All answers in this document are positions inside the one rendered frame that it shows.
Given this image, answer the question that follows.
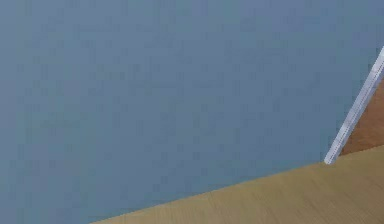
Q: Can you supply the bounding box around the brown wooden room door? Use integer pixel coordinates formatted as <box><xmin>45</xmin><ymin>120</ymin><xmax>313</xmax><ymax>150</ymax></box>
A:
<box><xmin>323</xmin><ymin>45</ymin><xmax>384</xmax><ymax>166</ymax></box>

